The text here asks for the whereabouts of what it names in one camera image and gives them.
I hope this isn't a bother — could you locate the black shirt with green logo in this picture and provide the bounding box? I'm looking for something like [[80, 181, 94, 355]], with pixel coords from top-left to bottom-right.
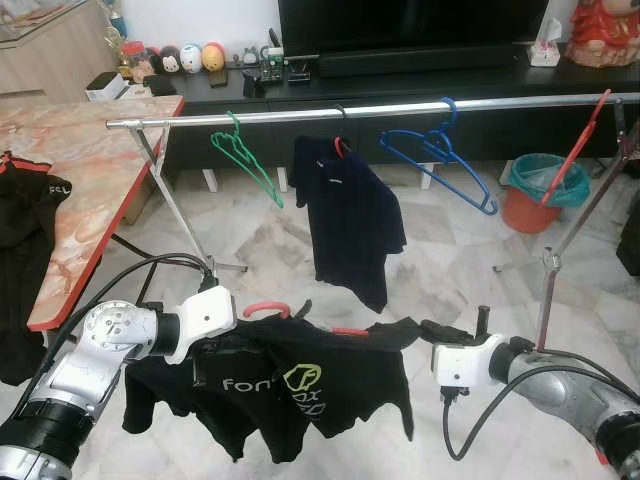
[[122, 312, 422, 464]]

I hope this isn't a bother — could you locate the red plastic hanger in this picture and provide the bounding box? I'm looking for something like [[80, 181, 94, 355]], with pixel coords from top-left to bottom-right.
[[242, 298, 372, 337], [540, 88, 614, 209]]

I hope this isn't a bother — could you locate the green plastic hanger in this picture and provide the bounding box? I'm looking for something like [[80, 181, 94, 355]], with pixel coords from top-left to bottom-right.
[[209, 111, 287, 210]]

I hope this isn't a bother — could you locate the blue plastic hanger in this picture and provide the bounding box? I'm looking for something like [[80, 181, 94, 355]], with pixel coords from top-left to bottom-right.
[[377, 96, 500, 217]]

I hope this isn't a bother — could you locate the red hanger with dark hook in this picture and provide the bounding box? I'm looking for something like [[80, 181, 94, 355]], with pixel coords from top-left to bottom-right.
[[333, 103, 354, 159]]

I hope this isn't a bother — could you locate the orange waste bin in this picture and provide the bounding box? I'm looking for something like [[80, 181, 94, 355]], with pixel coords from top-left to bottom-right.
[[500, 180, 586, 235]]

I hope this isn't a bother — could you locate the navy polo shirt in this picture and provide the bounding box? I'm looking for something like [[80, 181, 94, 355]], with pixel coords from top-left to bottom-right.
[[289, 133, 409, 314]]

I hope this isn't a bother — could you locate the teal bin liner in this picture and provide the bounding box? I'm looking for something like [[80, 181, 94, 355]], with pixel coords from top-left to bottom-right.
[[505, 152, 592, 209]]

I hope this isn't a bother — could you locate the silver metal clothes rack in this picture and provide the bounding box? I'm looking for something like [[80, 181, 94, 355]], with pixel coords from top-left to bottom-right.
[[105, 92, 640, 353]]

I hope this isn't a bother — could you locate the black soundbar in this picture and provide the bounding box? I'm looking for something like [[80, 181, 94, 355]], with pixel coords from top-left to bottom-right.
[[317, 44, 523, 79]]

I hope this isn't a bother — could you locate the white tissue box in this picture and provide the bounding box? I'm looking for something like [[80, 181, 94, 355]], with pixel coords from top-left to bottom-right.
[[527, 22, 564, 69]]

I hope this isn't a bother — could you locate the black TV cabinet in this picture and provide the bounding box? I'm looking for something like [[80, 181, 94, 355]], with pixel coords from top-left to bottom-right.
[[158, 58, 640, 193]]

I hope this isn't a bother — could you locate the black flat television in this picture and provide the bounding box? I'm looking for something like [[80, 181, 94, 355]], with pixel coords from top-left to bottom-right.
[[277, 0, 552, 59]]

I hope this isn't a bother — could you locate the green mug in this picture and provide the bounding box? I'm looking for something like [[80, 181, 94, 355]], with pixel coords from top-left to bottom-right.
[[261, 44, 288, 84]]

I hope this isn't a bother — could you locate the red fortune god figurine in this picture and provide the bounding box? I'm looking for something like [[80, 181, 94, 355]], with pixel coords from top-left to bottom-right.
[[567, 0, 640, 70]]

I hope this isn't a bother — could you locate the yellow round toy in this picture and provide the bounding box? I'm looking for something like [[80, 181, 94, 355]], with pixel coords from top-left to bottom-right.
[[201, 41, 228, 74]]

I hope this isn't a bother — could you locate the white round toy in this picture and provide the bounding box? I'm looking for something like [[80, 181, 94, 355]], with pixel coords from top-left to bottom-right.
[[180, 43, 205, 75]]

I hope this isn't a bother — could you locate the small black box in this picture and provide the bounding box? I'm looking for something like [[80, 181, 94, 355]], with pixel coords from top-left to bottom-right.
[[146, 75, 179, 99]]

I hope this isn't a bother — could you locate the black round toy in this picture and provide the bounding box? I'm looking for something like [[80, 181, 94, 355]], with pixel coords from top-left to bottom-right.
[[160, 46, 184, 76]]

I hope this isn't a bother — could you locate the marble top folding table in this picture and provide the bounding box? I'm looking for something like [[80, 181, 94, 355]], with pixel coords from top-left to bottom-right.
[[0, 95, 187, 333]]

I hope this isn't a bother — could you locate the white box with black lid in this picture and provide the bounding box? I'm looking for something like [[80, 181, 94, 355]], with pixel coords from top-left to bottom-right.
[[84, 71, 132, 103]]

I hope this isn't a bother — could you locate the black shirt with red collar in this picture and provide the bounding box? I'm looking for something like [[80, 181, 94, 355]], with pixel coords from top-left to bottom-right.
[[0, 152, 73, 388]]

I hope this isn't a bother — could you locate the gold and blue trophy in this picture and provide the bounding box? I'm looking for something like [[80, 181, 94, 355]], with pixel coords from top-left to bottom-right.
[[103, 5, 129, 73]]

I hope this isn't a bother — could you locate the light wood sideboard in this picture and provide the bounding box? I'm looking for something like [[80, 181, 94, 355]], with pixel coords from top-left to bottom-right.
[[0, 0, 123, 101]]

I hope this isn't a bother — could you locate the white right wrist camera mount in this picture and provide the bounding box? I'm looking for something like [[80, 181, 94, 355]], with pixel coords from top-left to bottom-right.
[[431, 332, 514, 393]]

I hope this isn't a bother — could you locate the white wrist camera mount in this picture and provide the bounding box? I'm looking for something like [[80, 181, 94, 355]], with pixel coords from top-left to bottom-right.
[[431, 332, 514, 393], [164, 284, 239, 367]]

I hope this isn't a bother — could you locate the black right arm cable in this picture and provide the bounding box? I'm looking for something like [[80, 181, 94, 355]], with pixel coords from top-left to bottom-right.
[[441, 348, 640, 462]]

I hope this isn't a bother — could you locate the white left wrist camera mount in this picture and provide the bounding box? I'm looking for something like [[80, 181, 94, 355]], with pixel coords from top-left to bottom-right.
[[164, 284, 239, 367]]

